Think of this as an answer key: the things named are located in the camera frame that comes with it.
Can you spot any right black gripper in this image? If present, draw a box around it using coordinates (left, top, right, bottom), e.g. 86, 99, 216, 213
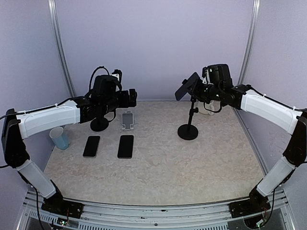
186, 77, 223, 103

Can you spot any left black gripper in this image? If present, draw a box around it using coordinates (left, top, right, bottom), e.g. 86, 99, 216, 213
102, 88, 137, 115

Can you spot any blue phone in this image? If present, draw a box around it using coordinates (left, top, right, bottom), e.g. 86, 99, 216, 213
175, 72, 200, 101

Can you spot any white wedge phone stand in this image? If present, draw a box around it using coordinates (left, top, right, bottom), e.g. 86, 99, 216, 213
121, 111, 134, 130

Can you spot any black round-base phone stand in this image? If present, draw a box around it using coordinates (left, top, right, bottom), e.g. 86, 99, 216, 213
90, 117, 109, 132

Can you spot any black tripod clamp stand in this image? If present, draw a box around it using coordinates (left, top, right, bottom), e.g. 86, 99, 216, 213
175, 79, 199, 140

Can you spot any black phone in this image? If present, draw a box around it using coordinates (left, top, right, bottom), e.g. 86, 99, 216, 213
83, 136, 100, 158
118, 135, 134, 159

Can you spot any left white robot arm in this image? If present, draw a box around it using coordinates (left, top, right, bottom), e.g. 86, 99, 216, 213
1, 73, 137, 213

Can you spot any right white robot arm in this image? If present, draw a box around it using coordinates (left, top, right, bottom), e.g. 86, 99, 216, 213
182, 64, 307, 213

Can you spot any white mug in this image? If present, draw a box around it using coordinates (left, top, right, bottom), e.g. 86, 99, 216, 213
197, 101, 215, 115

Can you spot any light blue mug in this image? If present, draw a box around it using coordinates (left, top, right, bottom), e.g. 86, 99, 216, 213
49, 126, 69, 150

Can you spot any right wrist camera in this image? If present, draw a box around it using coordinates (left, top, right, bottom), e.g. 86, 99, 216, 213
202, 67, 210, 84

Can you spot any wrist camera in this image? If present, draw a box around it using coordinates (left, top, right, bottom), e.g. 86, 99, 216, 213
202, 67, 210, 84
111, 69, 122, 82

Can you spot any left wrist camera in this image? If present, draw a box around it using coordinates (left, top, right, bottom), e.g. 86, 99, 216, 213
111, 69, 122, 82

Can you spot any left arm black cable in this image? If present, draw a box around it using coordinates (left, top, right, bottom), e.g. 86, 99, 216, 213
0, 66, 120, 168

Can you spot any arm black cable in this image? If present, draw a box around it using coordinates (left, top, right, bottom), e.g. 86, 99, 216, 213
203, 91, 307, 166
0, 66, 120, 168

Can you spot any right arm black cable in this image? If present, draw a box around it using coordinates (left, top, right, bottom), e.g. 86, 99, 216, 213
203, 91, 307, 166

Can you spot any right aluminium frame post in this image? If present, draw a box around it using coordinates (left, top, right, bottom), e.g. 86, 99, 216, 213
236, 0, 261, 86

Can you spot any aluminium frame post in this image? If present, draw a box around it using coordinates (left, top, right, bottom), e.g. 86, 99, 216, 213
48, 0, 76, 97
236, 0, 261, 86

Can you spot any left aluminium frame post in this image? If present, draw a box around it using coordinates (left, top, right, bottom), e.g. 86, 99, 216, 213
48, 0, 76, 97

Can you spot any front aluminium rail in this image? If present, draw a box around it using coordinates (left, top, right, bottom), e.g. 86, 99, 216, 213
17, 190, 295, 230

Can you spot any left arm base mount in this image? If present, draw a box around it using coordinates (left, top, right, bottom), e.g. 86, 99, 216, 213
41, 199, 84, 219

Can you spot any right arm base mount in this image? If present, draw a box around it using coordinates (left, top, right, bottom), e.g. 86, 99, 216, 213
229, 199, 271, 218

